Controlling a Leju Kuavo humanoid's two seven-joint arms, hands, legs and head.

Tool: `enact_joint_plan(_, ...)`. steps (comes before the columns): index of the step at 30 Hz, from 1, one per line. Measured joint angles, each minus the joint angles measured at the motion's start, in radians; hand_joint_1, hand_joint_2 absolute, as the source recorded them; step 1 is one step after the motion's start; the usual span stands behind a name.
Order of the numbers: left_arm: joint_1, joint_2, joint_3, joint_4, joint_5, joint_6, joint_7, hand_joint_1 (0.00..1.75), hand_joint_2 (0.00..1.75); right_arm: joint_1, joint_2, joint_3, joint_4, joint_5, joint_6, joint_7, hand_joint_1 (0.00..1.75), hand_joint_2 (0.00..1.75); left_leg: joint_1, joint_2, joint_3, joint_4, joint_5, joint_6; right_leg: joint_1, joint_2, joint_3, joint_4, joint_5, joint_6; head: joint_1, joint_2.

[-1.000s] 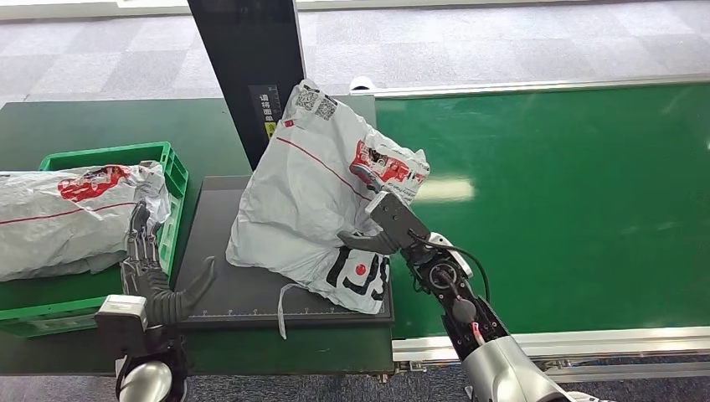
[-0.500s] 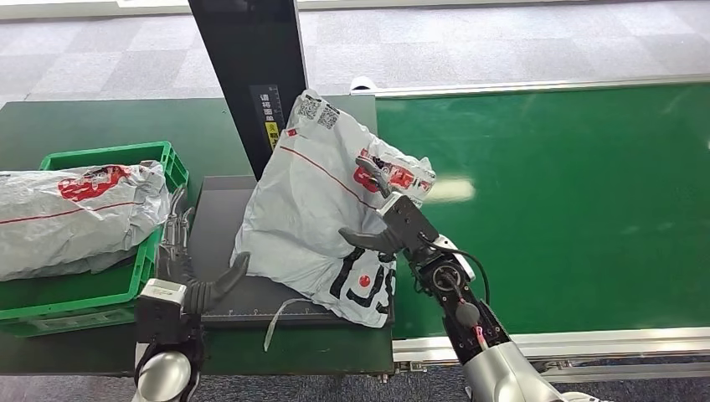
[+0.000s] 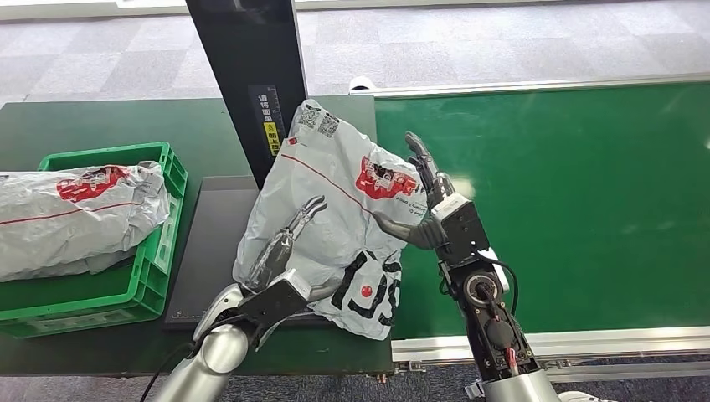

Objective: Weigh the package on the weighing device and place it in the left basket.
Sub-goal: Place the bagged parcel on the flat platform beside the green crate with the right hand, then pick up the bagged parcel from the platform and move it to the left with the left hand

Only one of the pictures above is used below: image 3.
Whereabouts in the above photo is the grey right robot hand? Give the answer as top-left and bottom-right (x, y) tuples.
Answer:
(372, 131), (457, 251)

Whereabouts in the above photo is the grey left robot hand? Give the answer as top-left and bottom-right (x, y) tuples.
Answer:
(243, 194), (329, 293)

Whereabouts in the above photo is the grey plastic mailer package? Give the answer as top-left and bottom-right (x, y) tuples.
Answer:
(232, 98), (429, 342)
(0, 161), (172, 283)

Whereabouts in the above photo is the black weighing scale platform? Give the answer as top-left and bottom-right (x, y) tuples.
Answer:
(162, 175), (339, 332)

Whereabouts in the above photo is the green plastic basket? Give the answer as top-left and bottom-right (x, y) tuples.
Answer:
(0, 141), (189, 339)

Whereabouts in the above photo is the green conveyor belt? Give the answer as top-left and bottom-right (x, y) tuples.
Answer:
(374, 80), (710, 341)

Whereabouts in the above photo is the black scale column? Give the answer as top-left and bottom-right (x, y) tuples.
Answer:
(184, 0), (310, 190)

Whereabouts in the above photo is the dark green table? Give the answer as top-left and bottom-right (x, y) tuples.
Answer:
(0, 95), (395, 379)

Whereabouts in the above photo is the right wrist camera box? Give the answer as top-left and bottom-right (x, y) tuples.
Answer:
(430, 192), (491, 265)

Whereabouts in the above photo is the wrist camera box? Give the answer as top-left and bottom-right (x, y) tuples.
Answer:
(430, 192), (491, 265)
(237, 268), (313, 329)

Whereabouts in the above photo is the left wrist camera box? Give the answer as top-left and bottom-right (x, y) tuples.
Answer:
(237, 268), (313, 329)

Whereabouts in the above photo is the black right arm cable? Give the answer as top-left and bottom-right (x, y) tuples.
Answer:
(476, 250), (520, 317)

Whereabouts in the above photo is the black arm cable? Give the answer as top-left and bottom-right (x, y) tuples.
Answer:
(138, 339), (196, 402)
(476, 250), (520, 317)

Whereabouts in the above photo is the grey metal conveyor bracket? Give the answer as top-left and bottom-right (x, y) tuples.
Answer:
(463, 379), (488, 402)

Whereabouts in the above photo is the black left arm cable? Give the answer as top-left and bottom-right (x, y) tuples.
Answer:
(138, 339), (196, 402)

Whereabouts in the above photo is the aluminium conveyor side rail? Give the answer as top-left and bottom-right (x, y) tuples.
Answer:
(390, 326), (710, 364)
(349, 72), (710, 99)

